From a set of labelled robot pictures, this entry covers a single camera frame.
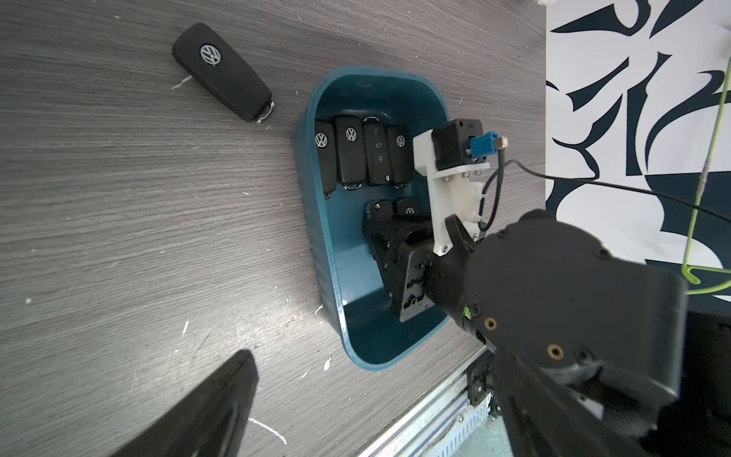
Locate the black car key front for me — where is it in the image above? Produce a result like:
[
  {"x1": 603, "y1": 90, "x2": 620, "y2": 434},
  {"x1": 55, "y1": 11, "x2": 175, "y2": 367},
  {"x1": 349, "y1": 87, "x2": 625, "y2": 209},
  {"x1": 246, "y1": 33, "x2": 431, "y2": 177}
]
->
[{"x1": 365, "y1": 199, "x2": 394, "y2": 221}]

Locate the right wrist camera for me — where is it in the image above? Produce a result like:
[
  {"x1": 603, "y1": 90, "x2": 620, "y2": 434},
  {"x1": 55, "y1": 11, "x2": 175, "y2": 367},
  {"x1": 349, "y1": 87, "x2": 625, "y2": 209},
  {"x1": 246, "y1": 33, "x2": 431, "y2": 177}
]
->
[{"x1": 413, "y1": 119, "x2": 508, "y2": 256}]

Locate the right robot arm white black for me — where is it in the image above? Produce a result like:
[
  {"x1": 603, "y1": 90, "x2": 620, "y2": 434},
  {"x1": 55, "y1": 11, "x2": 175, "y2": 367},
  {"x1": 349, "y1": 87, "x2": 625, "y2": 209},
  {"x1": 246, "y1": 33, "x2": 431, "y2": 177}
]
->
[{"x1": 363, "y1": 203, "x2": 730, "y2": 456}]

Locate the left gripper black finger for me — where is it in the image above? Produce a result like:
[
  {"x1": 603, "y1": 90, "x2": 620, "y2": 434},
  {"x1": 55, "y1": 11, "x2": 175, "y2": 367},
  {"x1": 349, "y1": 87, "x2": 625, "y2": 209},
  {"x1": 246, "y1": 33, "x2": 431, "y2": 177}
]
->
[{"x1": 114, "y1": 350, "x2": 259, "y2": 456}]

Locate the black car key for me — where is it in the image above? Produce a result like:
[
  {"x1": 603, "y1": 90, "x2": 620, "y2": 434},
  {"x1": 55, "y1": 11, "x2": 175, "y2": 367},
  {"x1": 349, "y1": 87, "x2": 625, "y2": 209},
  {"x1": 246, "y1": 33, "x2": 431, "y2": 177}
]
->
[
  {"x1": 365, "y1": 199, "x2": 394, "y2": 221},
  {"x1": 363, "y1": 117, "x2": 391, "y2": 187},
  {"x1": 394, "y1": 197, "x2": 421, "y2": 215},
  {"x1": 386, "y1": 125, "x2": 414, "y2": 186},
  {"x1": 171, "y1": 23, "x2": 274, "y2": 123},
  {"x1": 332, "y1": 115, "x2": 367, "y2": 190},
  {"x1": 314, "y1": 120, "x2": 337, "y2": 199}
]

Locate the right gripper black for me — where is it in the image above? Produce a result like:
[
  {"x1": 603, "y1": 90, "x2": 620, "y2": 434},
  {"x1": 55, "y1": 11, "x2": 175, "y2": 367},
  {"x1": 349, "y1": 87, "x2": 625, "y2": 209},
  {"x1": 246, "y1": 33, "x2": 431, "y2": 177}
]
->
[{"x1": 363, "y1": 213, "x2": 457, "y2": 323}]

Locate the dark teal storage box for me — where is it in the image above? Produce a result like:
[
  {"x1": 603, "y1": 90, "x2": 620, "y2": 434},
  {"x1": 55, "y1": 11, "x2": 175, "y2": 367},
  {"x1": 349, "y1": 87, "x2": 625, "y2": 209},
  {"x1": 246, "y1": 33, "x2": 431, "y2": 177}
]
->
[{"x1": 292, "y1": 67, "x2": 449, "y2": 371}]

